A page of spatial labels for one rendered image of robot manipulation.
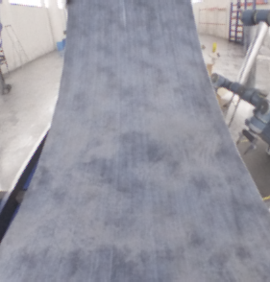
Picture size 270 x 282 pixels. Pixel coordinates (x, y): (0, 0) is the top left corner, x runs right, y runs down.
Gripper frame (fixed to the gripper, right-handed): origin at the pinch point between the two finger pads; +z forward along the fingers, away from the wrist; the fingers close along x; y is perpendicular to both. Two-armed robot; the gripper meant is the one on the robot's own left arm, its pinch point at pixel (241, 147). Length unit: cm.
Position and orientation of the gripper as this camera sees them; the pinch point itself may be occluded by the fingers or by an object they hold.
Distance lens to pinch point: 160.1
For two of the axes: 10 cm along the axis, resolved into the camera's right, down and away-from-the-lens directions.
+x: 1.5, 6.0, -7.9
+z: -3.4, 7.8, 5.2
